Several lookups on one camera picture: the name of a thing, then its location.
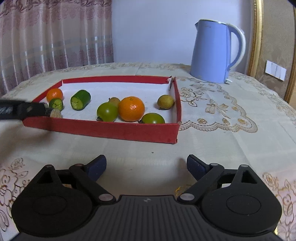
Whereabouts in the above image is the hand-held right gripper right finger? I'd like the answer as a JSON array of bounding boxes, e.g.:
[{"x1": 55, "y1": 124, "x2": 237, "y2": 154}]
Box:
[{"x1": 177, "y1": 154, "x2": 264, "y2": 205}]

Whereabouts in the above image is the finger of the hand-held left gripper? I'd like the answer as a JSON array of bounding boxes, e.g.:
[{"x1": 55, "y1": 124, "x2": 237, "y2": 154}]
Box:
[{"x1": 17, "y1": 102, "x2": 50, "y2": 120}]

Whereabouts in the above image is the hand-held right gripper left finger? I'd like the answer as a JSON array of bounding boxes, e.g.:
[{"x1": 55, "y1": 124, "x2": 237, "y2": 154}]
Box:
[{"x1": 30, "y1": 154, "x2": 117, "y2": 205}]

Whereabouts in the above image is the short green cucumber piece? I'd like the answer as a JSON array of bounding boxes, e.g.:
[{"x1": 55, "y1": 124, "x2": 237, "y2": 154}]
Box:
[{"x1": 48, "y1": 98, "x2": 64, "y2": 111}]

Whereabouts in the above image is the small orange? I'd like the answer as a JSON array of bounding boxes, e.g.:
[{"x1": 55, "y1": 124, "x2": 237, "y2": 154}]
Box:
[{"x1": 46, "y1": 88, "x2": 63, "y2": 103}]

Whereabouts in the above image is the red shallow cardboard box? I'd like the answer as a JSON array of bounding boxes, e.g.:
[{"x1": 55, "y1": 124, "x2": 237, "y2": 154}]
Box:
[{"x1": 22, "y1": 75, "x2": 182, "y2": 144}]

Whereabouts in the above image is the long green cucumber piece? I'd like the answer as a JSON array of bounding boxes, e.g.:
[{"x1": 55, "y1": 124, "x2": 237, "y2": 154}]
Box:
[{"x1": 70, "y1": 90, "x2": 91, "y2": 111}]

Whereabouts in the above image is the green round fruit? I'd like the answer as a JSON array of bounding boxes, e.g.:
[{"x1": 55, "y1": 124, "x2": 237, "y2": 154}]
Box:
[
  {"x1": 96, "y1": 102, "x2": 120, "y2": 122},
  {"x1": 138, "y1": 113, "x2": 166, "y2": 125}
]

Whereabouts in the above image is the large orange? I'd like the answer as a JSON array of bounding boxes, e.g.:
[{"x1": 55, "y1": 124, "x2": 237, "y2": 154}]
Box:
[{"x1": 118, "y1": 96, "x2": 146, "y2": 122}]

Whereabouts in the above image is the cream embroidered tablecloth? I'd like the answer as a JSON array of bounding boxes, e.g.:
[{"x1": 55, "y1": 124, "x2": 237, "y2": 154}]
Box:
[{"x1": 0, "y1": 62, "x2": 296, "y2": 241}]

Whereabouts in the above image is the pink patterned curtain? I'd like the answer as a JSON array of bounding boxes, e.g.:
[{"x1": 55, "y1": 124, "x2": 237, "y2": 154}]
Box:
[{"x1": 0, "y1": 0, "x2": 114, "y2": 96}]

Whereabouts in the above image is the blue electric kettle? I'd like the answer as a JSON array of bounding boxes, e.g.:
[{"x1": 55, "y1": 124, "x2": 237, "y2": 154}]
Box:
[{"x1": 190, "y1": 19, "x2": 246, "y2": 84}]

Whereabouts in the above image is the gold wall moulding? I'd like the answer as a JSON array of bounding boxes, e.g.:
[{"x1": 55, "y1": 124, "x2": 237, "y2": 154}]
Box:
[
  {"x1": 246, "y1": 0, "x2": 264, "y2": 77},
  {"x1": 284, "y1": 32, "x2": 296, "y2": 103}
]

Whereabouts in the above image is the white wall switch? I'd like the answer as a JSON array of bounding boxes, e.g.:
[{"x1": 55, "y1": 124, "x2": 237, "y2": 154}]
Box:
[{"x1": 265, "y1": 60, "x2": 287, "y2": 82}]

